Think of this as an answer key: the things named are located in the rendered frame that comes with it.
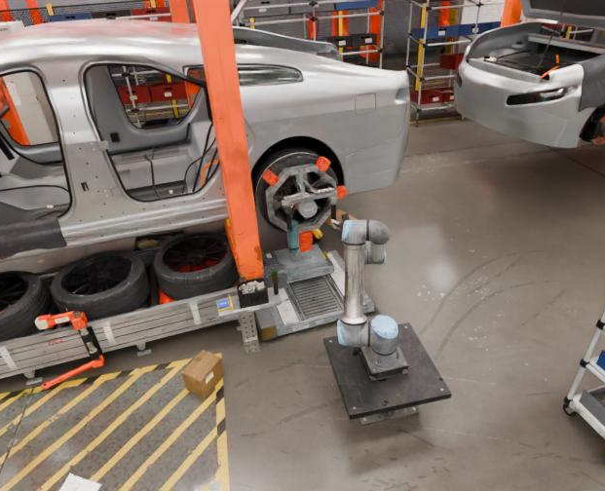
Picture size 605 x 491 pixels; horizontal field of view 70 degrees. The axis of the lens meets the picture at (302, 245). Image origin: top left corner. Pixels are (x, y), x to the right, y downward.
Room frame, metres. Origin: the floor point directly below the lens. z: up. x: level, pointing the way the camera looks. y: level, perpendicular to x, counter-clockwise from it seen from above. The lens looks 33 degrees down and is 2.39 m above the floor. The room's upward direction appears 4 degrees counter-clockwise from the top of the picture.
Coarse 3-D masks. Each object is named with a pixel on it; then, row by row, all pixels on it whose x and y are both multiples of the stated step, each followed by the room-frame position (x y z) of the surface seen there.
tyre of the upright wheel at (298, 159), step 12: (276, 156) 3.14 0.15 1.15; (288, 156) 3.06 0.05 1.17; (300, 156) 3.05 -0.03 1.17; (312, 156) 3.08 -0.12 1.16; (264, 168) 3.08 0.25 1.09; (276, 168) 2.99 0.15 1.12; (264, 180) 2.96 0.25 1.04; (336, 180) 3.12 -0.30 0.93; (264, 192) 2.96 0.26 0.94; (264, 204) 2.95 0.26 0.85; (264, 216) 2.95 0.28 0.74; (276, 228) 2.98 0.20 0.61
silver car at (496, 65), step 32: (512, 32) 5.69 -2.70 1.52; (480, 64) 4.94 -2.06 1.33; (512, 64) 4.76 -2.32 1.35; (544, 64) 4.59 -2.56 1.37; (576, 64) 4.01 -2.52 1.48; (480, 96) 4.59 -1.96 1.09; (512, 96) 4.22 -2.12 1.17; (544, 96) 4.00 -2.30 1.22; (576, 96) 3.89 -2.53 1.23; (512, 128) 4.18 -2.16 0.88; (544, 128) 3.96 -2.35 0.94; (576, 128) 3.88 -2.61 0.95
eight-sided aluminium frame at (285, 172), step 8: (288, 168) 2.98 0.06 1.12; (296, 168) 2.99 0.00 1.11; (304, 168) 2.96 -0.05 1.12; (312, 168) 2.97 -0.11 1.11; (280, 176) 2.95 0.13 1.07; (328, 176) 3.01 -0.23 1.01; (280, 184) 2.91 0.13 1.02; (272, 192) 2.89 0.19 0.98; (272, 200) 2.89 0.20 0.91; (272, 208) 2.89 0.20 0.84; (328, 208) 3.02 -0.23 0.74; (272, 216) 2.88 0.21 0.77; (320, 216) 3.03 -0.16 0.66; (280, 224) 2.92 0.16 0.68; (304, 224) 3.00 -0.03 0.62; (312, 224) 3.00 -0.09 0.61; (320, 224) 2.99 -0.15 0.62
